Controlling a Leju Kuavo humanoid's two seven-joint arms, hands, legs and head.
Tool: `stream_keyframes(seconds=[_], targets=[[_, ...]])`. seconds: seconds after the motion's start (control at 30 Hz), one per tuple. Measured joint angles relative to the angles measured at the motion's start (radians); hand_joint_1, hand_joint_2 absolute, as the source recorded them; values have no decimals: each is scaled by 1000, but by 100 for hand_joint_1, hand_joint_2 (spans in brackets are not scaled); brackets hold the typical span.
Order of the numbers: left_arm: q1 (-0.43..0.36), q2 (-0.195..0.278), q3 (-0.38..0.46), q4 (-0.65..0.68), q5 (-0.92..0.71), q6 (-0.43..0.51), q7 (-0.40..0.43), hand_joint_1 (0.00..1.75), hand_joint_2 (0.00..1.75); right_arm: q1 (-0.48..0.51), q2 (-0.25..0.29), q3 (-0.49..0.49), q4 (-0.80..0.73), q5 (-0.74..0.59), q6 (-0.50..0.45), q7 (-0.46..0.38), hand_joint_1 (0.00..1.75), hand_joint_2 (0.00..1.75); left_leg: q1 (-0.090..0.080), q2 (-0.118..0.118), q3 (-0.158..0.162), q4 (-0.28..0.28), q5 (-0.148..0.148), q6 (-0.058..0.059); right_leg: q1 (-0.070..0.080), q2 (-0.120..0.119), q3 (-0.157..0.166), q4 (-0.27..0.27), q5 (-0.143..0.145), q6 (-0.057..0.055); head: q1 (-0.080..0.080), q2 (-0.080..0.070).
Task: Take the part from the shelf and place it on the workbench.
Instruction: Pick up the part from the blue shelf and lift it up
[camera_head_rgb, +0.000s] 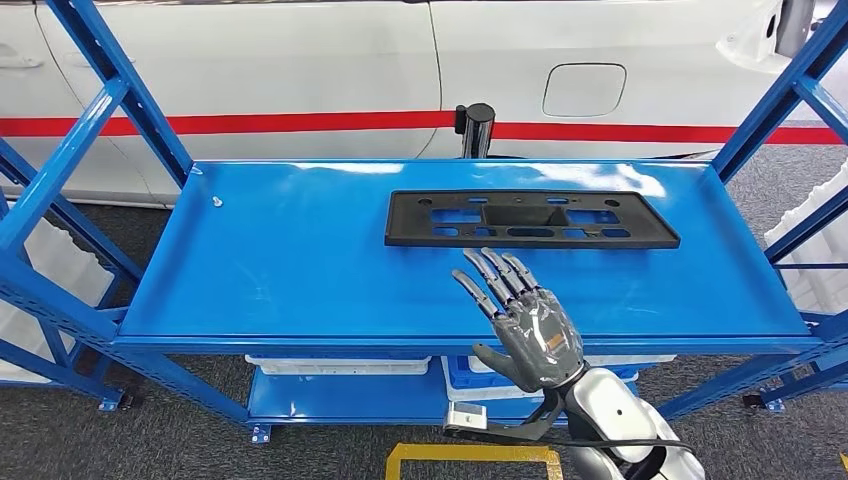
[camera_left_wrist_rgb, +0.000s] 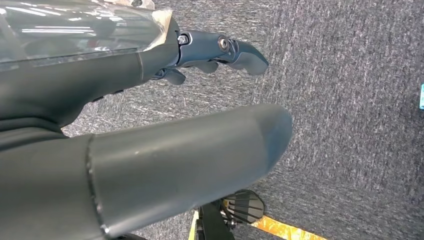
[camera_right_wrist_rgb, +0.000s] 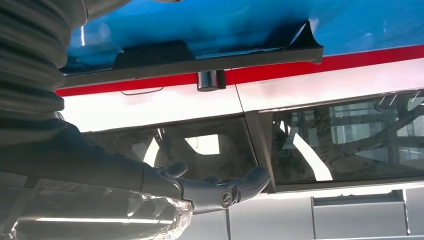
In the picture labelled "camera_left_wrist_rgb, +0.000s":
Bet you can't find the black robot foot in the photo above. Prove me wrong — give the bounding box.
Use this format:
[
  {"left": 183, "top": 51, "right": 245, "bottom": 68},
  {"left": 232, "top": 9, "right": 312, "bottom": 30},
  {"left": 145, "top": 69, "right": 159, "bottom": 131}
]
[{"left": 195, "top": 189, "right": 266, "bottom": 240}]

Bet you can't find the yellow floor tape square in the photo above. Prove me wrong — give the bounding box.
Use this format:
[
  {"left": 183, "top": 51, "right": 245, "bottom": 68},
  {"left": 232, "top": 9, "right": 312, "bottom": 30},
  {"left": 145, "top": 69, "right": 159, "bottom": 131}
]
[{"left": 188, "top": 208, "right": 329, "bottom": 240}]

